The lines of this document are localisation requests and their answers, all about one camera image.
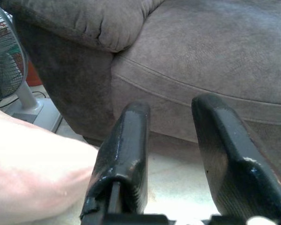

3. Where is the person's bare leg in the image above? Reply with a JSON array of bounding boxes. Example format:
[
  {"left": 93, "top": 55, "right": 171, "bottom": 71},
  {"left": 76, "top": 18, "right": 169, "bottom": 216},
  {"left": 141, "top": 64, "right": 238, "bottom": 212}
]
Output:
[{"left": 0, "top": 104, "right": 100, "bottom": 225}]

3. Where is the grey fabric recliner sofa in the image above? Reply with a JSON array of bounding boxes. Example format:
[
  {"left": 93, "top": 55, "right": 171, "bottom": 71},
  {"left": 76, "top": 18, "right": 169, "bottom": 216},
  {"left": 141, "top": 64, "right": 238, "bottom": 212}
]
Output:
[{"left": 1, "top": 0, "right": 281, "bottom": 190}]

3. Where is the black and grey floor fan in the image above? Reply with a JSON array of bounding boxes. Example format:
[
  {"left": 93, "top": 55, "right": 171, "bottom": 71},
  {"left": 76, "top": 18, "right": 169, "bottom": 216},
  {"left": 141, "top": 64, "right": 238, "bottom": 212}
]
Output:
[{"left": 0, "top": 3, "right": 63, "bottom": 133}]

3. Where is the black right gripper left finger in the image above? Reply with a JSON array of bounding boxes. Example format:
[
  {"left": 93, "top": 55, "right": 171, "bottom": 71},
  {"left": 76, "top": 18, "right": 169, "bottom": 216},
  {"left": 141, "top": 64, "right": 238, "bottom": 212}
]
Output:
[{"left": 79, "top": 101, "right": 151, "bottom": 218}]

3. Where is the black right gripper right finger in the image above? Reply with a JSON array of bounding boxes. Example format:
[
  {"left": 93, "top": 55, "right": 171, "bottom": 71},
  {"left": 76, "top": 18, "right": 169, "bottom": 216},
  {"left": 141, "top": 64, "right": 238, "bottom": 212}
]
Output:
[{"left": 191, "top": 93, "right": 281, "bottom": 220}]

